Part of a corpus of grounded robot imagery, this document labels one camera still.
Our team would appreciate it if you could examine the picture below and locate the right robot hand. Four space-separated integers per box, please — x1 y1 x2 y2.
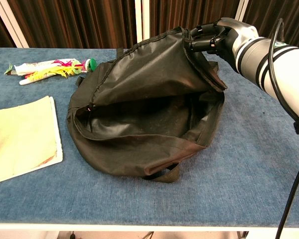
188 17 261 60

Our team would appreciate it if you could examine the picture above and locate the black fabric backpack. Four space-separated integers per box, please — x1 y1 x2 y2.
66 26 229 184

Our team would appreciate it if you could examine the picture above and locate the kraft spiral notebook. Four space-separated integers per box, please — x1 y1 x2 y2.
0 96 64 185

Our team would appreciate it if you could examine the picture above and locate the green and white round cap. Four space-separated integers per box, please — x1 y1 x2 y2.
85 57 98 72

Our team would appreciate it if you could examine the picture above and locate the blue table mat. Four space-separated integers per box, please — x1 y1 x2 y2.
0 47 299 229

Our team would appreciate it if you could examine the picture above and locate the white frame post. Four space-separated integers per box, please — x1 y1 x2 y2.
134 0 150 43
0 0 30 48
235 0 250 21

